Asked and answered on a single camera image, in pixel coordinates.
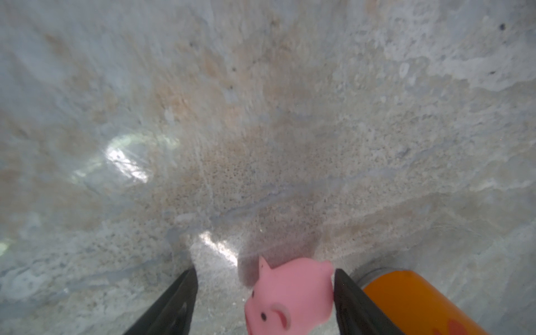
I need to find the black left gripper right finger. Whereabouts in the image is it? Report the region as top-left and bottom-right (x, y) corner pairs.
(334, 269), (404, 335)

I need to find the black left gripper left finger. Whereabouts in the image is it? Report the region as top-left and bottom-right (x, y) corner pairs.
(124, 267), (198, 335)

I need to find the pink pig toy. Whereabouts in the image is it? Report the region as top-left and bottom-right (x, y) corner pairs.
(244, 256), (334, 335)

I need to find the orange soda can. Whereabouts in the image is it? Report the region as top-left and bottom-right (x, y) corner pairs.
(357, 268), (487, 334)

